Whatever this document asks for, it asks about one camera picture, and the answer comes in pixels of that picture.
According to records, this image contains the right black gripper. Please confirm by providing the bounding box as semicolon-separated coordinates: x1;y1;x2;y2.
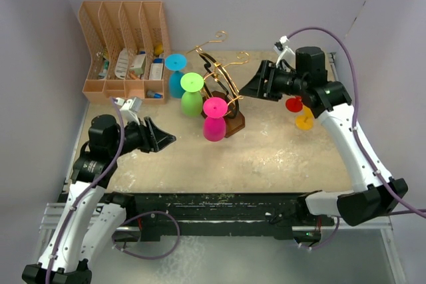
239;60;306;102

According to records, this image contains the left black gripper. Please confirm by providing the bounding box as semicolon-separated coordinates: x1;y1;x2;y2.
109;116;175;157

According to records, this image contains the red wine glass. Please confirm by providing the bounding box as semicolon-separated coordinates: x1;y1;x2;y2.
285;96;304;113

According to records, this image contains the pink wine glass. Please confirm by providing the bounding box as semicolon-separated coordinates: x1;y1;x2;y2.
203;97;228;142

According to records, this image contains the yellow wine glass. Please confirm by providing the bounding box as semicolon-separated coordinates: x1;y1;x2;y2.
295;106;314;130

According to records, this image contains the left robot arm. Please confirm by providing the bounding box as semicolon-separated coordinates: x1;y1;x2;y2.
22;114;176;283

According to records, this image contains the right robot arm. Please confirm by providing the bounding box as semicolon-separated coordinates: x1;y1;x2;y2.
240;47;408;226

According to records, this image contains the gold and black glass rack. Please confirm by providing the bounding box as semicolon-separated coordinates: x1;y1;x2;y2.
187;31;250;138

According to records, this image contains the green wine glass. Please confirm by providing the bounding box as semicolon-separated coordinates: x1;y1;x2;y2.
180;72;204;117

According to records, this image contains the blue wine glass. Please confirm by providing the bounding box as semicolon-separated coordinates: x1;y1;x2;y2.
165;54;187;98

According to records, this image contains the grey and blue stamp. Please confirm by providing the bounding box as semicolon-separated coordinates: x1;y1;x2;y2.
146;90;163;99

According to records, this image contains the white instruction card box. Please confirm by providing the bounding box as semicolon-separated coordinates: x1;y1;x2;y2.
148;58;164;80

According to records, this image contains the green and white box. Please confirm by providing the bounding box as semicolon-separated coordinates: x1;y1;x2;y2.
129;53;146;76

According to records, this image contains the yellow round item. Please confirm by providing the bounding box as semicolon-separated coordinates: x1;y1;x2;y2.
154;43;164;56

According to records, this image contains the peach plastic desk organizer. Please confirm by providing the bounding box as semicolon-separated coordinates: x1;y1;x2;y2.
78;0;172;105

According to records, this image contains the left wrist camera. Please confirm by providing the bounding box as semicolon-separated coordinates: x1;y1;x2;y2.
117;97;142;125

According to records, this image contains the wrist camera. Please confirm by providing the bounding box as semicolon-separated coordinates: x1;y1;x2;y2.
274;36;296;67
117;97;142;125

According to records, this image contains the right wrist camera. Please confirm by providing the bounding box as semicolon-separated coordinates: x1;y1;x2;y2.
274;36;296;67

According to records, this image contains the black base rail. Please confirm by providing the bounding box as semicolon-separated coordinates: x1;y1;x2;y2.
93;192;335;241

